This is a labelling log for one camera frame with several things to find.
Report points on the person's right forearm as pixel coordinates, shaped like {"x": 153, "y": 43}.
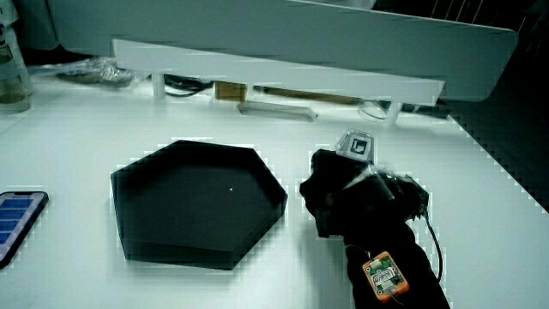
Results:
{"x": 386, "y": 257}

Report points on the long wooden stick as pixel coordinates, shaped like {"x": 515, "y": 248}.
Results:
{"x": 309, "y": 94}

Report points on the small brown box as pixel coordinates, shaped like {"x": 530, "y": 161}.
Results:
{"x": 230, "y": 91}

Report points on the clear plastic bag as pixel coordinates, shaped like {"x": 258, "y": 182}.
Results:
{"x": 96, "y": 70}

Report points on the white desk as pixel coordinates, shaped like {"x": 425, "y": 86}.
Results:
{"x": 472, "y": 240}

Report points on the orange sensor board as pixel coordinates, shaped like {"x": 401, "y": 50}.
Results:
{"x": 385, "y": 276}

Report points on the white riser shelf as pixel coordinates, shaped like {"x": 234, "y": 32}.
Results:
{"x": 274, "y": 70}

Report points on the large white panel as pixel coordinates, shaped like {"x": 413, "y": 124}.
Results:
{"x": 300, "y": 30}

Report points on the black hexagonal tray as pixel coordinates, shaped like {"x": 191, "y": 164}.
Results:
{"x": 193, "y": 206}

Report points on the person's right hand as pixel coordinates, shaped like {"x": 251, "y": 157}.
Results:
{"x": 364, "y": 201}

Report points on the clear plastic bottle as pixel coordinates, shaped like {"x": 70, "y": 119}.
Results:
{"x": 10, "y": 73}

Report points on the smartphone with dark case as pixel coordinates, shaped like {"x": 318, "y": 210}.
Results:
{"x": 17, "y": 223}

